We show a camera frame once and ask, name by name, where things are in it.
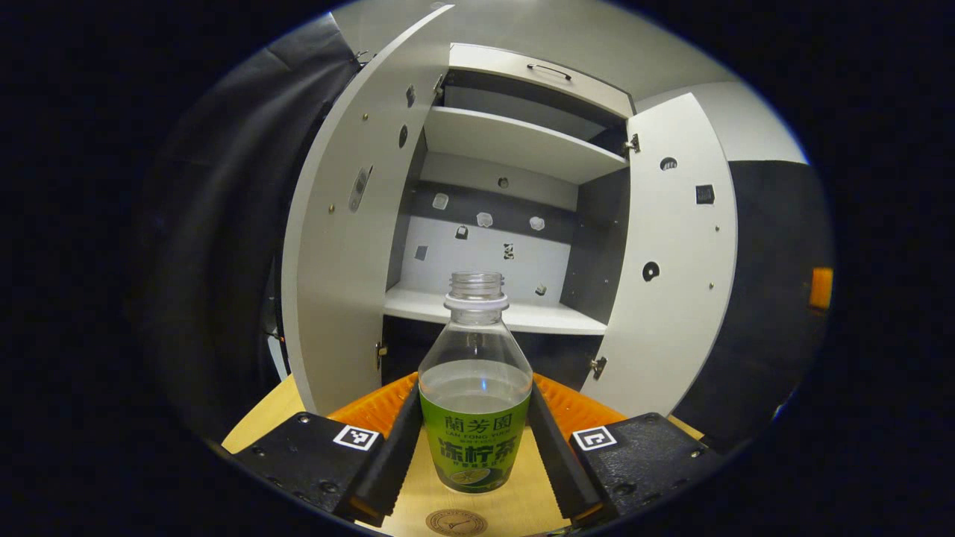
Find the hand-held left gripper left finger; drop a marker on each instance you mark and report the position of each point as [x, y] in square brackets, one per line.
[392, 462]

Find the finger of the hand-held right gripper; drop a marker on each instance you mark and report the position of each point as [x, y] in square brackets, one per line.
[821, 289]

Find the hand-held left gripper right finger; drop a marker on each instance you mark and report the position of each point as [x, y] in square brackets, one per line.
[556, 462]

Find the clear bottle with green label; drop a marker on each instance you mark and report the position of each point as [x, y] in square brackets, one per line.
[475, 447]

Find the round brown coaster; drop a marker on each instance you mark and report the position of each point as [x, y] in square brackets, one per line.
[456, 523]

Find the white cabinet door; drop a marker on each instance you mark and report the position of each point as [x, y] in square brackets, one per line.
[351, 298]
[671, 335]

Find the white cabinet shelf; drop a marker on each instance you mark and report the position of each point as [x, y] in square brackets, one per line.
[418, 304]
[507, 142]

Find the white cabinet drawer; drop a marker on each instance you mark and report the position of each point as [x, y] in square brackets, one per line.
[507, 71]

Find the black backdrop cloth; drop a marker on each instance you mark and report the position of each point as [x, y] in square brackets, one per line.
[216, 261]

